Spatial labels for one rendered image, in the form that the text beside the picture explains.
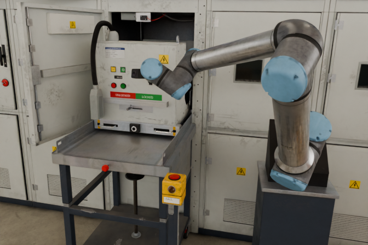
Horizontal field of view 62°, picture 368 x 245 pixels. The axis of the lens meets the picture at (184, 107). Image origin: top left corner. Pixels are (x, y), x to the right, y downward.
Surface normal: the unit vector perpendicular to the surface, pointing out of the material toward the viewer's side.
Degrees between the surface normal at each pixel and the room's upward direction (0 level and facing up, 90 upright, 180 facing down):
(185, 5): 90
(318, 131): 42
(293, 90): 124
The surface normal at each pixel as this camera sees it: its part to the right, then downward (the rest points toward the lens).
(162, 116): -0.22, 0.24
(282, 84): -0.55, 0.69
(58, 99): 0.91, 0.12
